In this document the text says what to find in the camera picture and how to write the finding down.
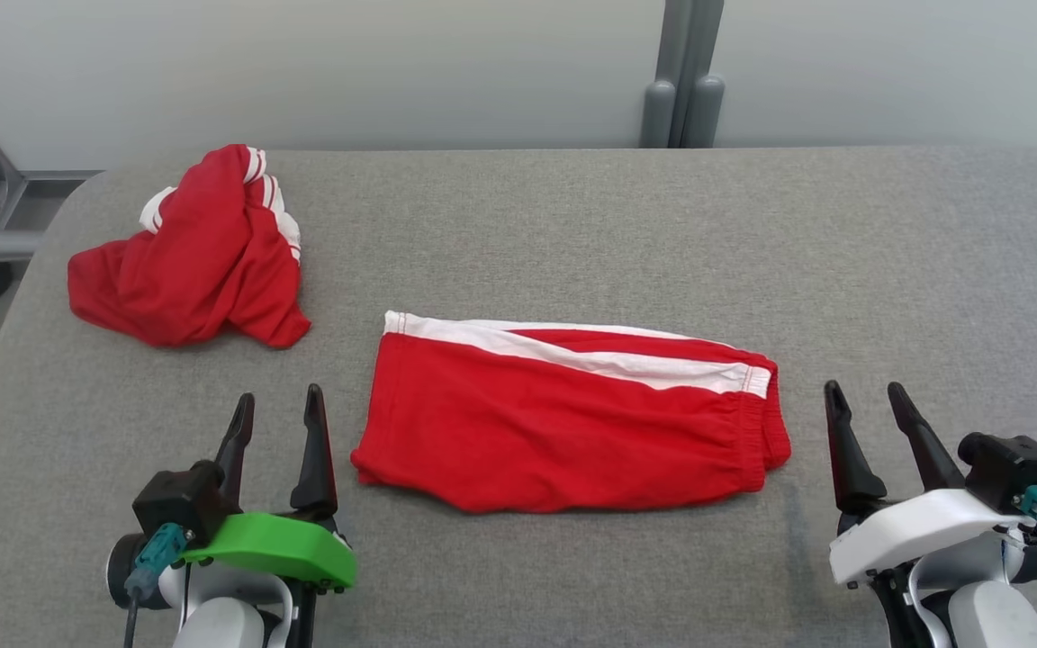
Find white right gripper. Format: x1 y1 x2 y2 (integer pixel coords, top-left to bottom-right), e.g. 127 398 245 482
824 380 1023 588

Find red basketball jersey white trim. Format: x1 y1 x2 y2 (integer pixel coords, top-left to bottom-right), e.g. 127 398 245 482
67 144 312 350

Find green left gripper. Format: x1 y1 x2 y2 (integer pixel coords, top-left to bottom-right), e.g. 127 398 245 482
181 383 357 595

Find red shorts with white stripe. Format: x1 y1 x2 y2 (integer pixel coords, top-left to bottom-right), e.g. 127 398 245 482
350 310 792 516

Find grey partition post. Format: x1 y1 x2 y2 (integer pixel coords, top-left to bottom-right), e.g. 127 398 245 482
639 0 726 149

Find left black cable teal plug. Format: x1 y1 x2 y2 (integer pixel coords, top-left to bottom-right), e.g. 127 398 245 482
122 524 191 648

